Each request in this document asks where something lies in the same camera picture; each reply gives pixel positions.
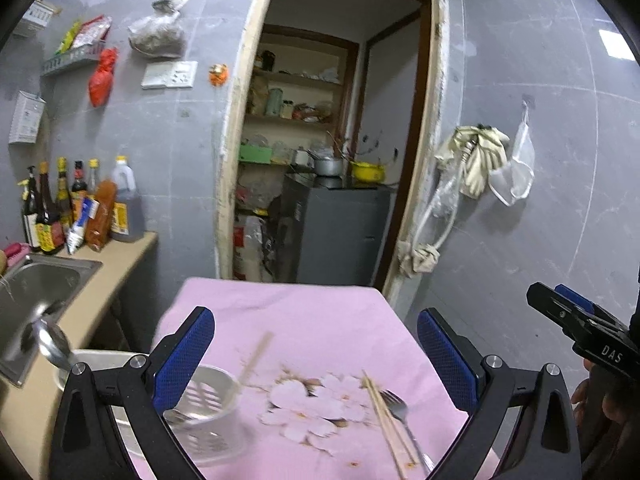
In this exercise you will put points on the large cooking oil jug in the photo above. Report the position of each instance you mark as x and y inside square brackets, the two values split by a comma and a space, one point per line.
[126, 210]

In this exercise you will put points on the person's right hand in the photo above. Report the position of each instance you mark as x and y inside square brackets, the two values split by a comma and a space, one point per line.
[580, 402]

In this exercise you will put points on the knotted beige rag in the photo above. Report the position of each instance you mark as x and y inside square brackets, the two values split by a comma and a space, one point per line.
[419, 258]

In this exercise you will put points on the green box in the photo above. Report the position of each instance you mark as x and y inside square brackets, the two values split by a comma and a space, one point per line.
[255, 153]

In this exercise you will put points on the wooden chopstick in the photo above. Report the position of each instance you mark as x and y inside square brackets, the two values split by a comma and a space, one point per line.
[395, 422]
[385, 420]
[256, 357]

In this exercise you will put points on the red white snack packet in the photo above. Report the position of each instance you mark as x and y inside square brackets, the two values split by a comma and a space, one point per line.
[94, 32]

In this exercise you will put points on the green dish soap bottle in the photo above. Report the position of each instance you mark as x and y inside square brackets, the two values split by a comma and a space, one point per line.
[24, 210]

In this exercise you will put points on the wooden door frame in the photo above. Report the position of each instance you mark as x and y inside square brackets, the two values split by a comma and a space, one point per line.
[235, 135]

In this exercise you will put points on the wooden shelf unit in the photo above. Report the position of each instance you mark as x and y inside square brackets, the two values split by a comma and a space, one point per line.
[295, 80]

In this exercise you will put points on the dried plant branches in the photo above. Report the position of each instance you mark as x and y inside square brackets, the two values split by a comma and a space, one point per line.
[357, 145]

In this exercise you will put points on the clear bag of dried goods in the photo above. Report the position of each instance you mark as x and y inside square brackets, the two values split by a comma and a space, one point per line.
[160, 32]

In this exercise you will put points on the soy sauce bottle yellow label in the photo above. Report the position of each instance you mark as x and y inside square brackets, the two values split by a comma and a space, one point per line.
[49, 230]

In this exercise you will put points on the white mesh bag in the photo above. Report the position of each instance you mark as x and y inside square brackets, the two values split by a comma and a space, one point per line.
[517, 175]

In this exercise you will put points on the white wall holder box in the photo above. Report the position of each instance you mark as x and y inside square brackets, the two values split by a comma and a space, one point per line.
[26, 117]

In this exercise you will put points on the steel cooking pot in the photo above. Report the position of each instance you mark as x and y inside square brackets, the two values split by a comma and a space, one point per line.
[328, 166]

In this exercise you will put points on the white wall basket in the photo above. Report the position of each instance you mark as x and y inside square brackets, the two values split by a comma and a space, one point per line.
[35, 17]

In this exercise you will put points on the yellow bowl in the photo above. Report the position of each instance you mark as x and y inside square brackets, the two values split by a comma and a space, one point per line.
[368, 172]

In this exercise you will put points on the pink soap dish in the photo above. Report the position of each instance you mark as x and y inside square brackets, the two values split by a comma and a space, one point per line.
[16, 251]

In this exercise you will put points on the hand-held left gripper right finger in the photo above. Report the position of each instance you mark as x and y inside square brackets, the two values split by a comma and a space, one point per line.
[445, 355]

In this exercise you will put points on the dark sauce bottle yellow cap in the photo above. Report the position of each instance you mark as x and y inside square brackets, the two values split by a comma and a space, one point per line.
[63, 195]

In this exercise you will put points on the grey cabinet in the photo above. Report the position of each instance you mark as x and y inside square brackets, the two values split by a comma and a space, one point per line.
[340, 235]

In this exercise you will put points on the grey wall rack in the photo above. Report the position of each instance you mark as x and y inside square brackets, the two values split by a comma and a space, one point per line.
[72, 60]

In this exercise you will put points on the white wall switch panel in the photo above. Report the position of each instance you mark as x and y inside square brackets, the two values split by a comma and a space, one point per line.
[169, 74]

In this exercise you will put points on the dark sauce bottle red label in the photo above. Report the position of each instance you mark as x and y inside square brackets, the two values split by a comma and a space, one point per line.
[79, 185]

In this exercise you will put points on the red chili packet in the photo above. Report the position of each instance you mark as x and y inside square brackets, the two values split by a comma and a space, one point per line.
[101, 217]

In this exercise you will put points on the stainless steel sink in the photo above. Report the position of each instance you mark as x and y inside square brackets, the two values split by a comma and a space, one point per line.
[40, 285]

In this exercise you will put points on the plastic bags on floor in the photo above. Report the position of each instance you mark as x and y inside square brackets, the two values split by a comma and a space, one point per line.
[252, 247]

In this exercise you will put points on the silver metal fork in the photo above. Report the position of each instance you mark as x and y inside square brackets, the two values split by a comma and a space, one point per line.
[400, 407]

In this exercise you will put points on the clear glass bottle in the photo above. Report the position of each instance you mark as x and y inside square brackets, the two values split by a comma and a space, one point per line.
[93, 175]

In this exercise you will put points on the pink floral tablecloth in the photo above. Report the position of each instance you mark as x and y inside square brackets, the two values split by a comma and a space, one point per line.
[310, 325]

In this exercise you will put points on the white plastic utensil holder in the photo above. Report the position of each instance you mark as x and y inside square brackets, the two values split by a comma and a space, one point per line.
[210, 400]

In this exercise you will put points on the green yellow snack packet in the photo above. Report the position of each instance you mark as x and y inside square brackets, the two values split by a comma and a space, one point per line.
[68, 37]

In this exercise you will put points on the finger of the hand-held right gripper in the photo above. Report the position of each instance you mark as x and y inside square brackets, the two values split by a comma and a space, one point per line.
[575, 296]
[560, 312]

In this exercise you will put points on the silver metal spoon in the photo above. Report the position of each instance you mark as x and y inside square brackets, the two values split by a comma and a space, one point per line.
[52, 345]

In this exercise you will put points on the blue white packet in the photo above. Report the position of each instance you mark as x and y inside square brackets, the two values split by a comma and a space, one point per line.
[80, 227]

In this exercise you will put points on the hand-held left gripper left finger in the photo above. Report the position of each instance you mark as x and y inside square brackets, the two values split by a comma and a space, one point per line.
[182, 355]

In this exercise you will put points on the orange wall plug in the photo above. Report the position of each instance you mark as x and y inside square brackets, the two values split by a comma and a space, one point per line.
[219, 75]

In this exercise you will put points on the beige kitchen counter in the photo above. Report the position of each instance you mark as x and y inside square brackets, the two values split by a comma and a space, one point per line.
[115, 270]

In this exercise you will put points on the green jar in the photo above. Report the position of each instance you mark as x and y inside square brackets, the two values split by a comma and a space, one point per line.
[274, 102]

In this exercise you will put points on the red plastic bag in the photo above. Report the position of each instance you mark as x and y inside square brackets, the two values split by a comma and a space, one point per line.
[102, 80]

